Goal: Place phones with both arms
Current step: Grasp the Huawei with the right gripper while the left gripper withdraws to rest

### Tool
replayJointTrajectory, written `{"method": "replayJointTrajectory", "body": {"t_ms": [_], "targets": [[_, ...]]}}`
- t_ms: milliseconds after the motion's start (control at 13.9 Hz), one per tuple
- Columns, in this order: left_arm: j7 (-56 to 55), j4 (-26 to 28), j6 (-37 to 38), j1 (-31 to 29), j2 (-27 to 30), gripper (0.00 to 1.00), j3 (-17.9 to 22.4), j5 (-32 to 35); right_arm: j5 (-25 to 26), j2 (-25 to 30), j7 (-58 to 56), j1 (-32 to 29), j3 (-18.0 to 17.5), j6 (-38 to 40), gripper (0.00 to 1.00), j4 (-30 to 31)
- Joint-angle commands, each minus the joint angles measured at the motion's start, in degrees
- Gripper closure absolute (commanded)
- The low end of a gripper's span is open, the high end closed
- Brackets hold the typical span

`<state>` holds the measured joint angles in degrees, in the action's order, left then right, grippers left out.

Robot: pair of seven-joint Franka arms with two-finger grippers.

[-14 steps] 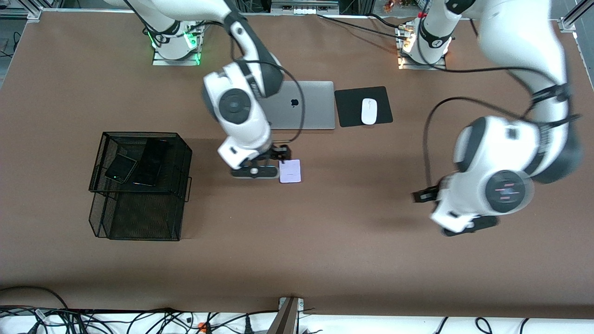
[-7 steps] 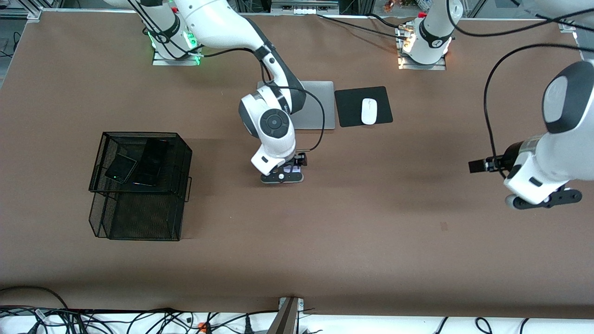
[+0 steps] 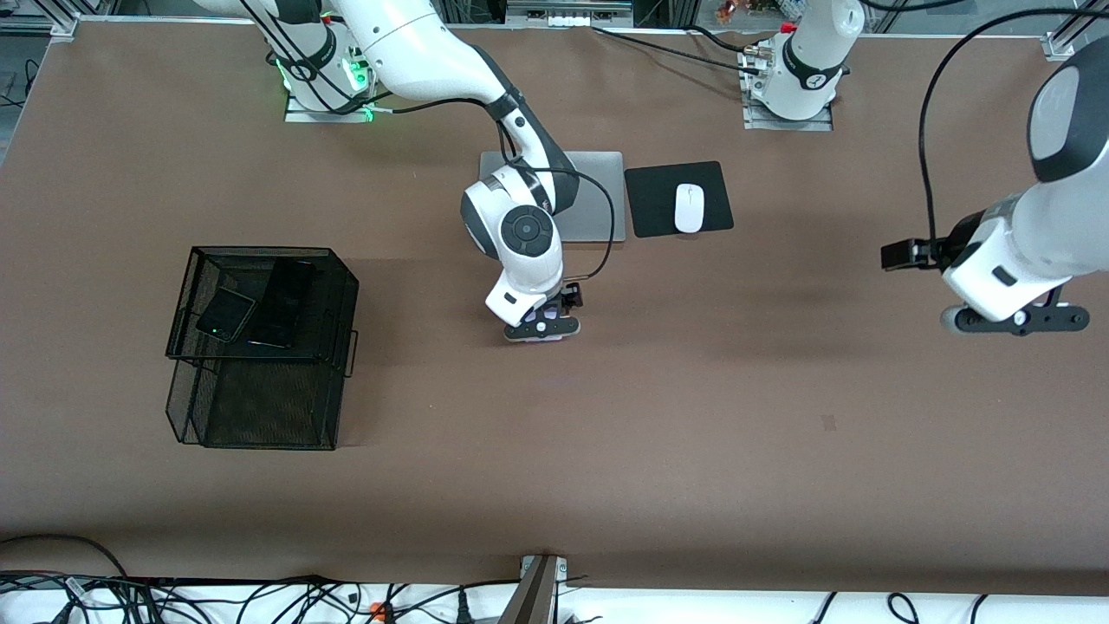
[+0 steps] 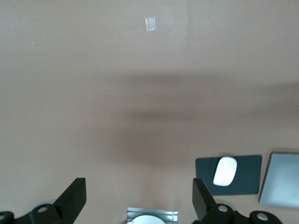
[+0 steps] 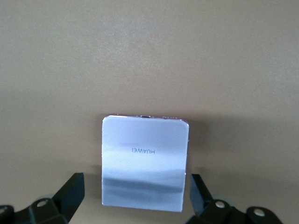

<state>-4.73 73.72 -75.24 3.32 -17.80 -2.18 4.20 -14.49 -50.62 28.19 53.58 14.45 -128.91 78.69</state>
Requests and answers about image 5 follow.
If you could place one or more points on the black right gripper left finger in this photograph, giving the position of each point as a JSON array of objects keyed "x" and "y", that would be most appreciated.
[{"x": 58, "y": 205}]

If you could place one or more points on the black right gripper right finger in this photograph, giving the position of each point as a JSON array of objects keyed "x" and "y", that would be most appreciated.
[{"x": 210, "y": 210}]

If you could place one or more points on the lavender flip phone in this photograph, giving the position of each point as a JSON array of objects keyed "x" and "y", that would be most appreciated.
[{"x": 144, "y": 163}]

